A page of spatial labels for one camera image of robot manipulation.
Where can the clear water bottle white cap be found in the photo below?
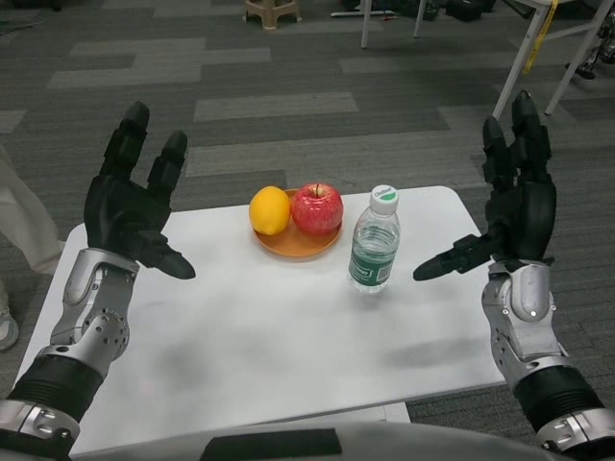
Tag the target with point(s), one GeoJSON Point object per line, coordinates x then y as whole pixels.
{"type": "Point", "coordinates": [375, 245]}

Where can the orange round plate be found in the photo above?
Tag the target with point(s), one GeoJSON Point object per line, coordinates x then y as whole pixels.
{"type": "Point", "coordinates": [299, 249]}

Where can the black and silver robot legs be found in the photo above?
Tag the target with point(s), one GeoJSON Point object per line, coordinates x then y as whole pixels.
{"type": "Point", "coordinates": [588, 69]}

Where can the red apple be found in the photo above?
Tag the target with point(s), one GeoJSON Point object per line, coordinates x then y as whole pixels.
{"type": "Point", "coordinates": [317, 209]}

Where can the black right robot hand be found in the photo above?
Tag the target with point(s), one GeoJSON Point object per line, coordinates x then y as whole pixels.
{"type": "Point", "coordinates": [523, 216]}

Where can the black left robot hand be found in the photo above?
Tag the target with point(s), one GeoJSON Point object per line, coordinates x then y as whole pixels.
{"type": "Point", "coordinates": [119, 216]}

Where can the beige plastic stool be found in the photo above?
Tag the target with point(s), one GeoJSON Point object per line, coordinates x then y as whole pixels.
{"type": "Point", "coordinates": [273, 9]}

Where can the white metal table frame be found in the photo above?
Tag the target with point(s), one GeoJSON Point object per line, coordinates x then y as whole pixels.
{"type": "Point", "coordinates": [516, 57]}

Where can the person in beige trousers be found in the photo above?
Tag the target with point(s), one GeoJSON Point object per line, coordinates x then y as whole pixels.
{"type": "Point", "coordinates": [21, 216]}

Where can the yellow lemon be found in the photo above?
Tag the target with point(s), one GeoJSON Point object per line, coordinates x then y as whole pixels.
{"type": "Point", "coordinates": [269, 211]}

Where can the white table legs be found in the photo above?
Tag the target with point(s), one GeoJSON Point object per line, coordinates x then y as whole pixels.
{"type": "Point", "coordinates": [365, 26]}

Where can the silver robot chest black window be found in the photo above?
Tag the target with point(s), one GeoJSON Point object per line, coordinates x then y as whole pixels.
{"type": "Point", "coordinates": [384, 444]}

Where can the black bag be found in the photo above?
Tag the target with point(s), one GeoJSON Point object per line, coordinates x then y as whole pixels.
{"type": "Point", "coordinates": [468, 9]}

